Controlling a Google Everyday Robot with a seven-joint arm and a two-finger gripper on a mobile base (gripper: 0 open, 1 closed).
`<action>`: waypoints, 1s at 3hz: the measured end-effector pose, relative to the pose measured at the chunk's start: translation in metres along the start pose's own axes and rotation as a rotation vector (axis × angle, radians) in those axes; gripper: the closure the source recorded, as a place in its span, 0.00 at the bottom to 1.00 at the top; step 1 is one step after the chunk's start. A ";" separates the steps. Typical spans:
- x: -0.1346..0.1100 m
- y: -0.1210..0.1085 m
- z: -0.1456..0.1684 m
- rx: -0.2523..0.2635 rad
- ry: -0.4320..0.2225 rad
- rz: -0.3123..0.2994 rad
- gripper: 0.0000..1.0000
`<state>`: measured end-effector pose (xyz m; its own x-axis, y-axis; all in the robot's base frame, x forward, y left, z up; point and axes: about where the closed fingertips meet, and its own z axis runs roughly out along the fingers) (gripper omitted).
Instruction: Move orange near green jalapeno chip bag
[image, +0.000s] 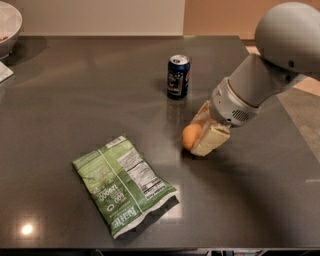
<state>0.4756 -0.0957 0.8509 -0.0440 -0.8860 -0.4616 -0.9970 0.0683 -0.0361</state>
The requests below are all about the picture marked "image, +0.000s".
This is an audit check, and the white paper sheet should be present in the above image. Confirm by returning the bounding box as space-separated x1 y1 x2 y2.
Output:
0 62 14 83

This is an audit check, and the green jalapeno chip bag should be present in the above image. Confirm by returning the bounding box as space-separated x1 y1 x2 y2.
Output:
73 135 177 238

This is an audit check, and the dark blue soda can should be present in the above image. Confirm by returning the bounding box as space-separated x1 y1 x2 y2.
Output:
167 54 191 100

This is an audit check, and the white bowl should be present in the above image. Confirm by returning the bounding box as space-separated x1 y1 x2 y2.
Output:
0 1 23 59

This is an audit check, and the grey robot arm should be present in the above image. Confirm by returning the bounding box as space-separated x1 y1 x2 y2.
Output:
190 2 320 156

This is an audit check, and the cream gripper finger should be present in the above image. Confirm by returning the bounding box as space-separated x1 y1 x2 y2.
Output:
191 101 211 126
191 122 230 156

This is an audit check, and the orange fruit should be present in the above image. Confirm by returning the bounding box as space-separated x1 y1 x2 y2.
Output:
182 123 202 151

